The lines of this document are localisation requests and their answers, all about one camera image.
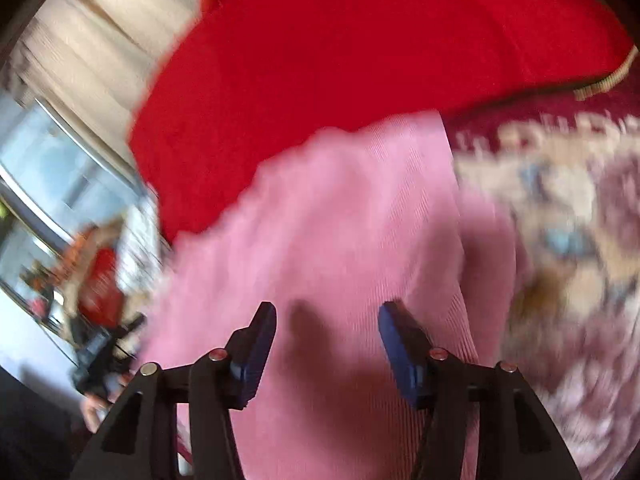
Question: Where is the pink corduroy zip jacket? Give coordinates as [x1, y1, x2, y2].
[141, 113, 528, 479]

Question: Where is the person's left hand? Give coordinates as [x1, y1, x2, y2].
[80, 373, 132, 434]

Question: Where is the red cardboard box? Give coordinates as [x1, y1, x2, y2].
[78, 247, 125, 328]

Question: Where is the orange black folded cloth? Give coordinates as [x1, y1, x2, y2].
[51, 224, 100, 287]

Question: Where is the white black patterned pillow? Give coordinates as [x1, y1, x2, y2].
[115, 188, 165, 296]

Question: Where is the floral plush blanket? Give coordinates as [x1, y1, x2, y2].
[444, 51, 639, 479]

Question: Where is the beige dotted curtain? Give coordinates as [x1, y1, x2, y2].
[1, 0, 198, 174]

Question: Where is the red quilt on sofa back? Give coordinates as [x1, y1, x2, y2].
[129, 0, 632, 240]

